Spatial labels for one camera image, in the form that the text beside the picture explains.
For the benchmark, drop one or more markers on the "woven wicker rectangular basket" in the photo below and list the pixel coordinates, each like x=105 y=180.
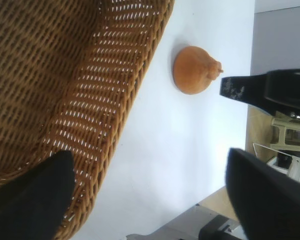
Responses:
x=65 y=75

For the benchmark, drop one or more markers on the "orange knobbed mandarin fruit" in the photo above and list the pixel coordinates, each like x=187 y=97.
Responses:
x=192 y=72

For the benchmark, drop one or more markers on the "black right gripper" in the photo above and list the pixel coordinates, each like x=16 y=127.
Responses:
x=290 y=90

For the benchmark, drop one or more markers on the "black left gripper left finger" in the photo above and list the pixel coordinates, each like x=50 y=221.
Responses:
x=27 y=205

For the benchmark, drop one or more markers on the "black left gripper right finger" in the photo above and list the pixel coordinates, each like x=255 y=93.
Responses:
x=272 y=207

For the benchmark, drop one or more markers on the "beige chair frame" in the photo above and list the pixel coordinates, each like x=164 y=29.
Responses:
x=282 y=136

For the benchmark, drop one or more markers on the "grey and black base frame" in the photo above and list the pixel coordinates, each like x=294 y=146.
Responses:
x=185 y=225

